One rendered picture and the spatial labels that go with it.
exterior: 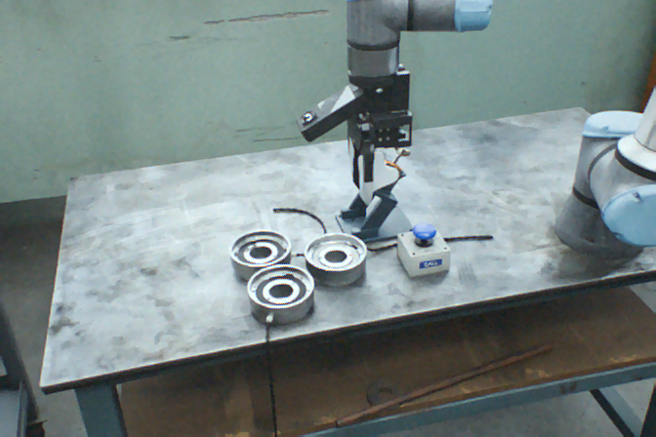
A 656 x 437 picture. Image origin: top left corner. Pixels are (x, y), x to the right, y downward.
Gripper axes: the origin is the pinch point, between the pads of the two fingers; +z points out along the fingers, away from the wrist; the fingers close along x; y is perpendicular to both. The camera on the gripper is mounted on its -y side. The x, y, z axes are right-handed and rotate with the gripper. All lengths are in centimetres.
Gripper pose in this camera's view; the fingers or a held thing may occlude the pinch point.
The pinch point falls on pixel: (359, 190)
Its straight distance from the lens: 111.1
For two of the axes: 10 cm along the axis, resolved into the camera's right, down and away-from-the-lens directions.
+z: 0.3, 8.5, 5.3
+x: -2.4, -5.1, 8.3
